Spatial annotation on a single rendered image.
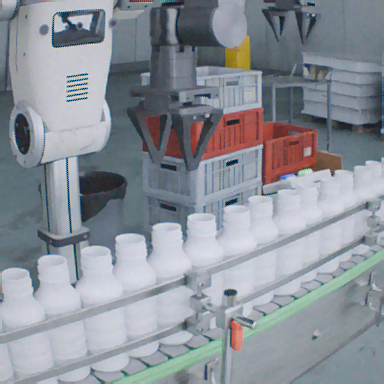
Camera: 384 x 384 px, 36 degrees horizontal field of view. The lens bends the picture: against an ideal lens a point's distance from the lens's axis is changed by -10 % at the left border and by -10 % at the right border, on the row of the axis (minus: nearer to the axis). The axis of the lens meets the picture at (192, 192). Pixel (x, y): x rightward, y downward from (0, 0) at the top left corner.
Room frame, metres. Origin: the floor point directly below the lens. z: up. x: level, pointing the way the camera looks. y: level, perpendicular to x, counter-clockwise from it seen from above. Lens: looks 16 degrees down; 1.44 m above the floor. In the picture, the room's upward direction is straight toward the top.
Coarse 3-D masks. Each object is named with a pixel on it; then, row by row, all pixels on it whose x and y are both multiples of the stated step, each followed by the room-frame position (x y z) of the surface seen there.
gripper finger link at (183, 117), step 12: (156, 96) 0.73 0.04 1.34; (168, 96) 0.72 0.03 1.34; (144, 108) 0.75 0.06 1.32; (156, 108) 0.73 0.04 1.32; (168, 108) 0.72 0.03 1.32; (180, 108) 0.71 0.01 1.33; (192, 108) 0.71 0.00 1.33; (204, 108) 0.72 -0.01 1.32; (216, 108) 0.75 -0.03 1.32; (180, 120) 0.70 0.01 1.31; (192, 120) 0.71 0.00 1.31; (204, 120) 0.74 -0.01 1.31; (216, 120) 0.74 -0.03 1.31; (180, 132) 0.71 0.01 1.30; (204, 132) 0.74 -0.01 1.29; (180, 144) 0.72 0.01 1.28; (204, 144) 0.74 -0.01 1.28; (192, 156) 0.73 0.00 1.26; (192, 168) 0.73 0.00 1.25
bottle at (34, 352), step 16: (16, 272) 0.61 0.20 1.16; (16, 288) 0.58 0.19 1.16; (32, 288) 0.60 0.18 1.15; (0, 304) 0.60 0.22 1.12; (16, 304) 0.58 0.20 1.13; (32, 304) 0.59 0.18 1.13; (16, 320) 0.57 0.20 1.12; (32, 320) 0.58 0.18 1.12; (32, 336) 0.57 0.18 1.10; (48, 336) 0.60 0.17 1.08; (16, 352) 0.57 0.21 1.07; (32, 352) 0.57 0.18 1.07; (48, 352) 0.59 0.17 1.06; (16, 368) 0.57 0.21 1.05; (32, 368) 0.57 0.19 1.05; (48, 368) 0.59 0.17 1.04
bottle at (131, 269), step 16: (128, 240) 0.74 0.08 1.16; (144, 240) 0.72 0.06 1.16; (128, 256) 0.71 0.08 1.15; (144, 256) 0.72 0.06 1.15; (112, 272) 0.71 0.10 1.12; (128, 272) 0.70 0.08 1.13; (144, 272) 0.71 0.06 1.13; (128, 288) 0.70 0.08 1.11; (144, 288) 0.70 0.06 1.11; (144, 304) 0.70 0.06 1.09; (128, 320) 0.70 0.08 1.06; (144, 320) 0.70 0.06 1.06; (128, 336) 0.70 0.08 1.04; (144, 352) 0.70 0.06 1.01
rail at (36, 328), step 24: (336, 216) 0.96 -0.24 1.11; (288, 240) 0.87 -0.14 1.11; (360, 240) 1.03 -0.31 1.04; (216, 264) 0.77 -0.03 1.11; (312, 264) 0.92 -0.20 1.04; (168, 288) 0.71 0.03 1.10; (264, 288) 0.84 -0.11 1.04; (72, 312) 0.61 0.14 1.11; (96, 312) 0.63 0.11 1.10; (0, 336) 0.54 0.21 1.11; (24, 336) 0.56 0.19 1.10; (144, 336) 0.69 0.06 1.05; (96, 360) 0.63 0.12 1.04
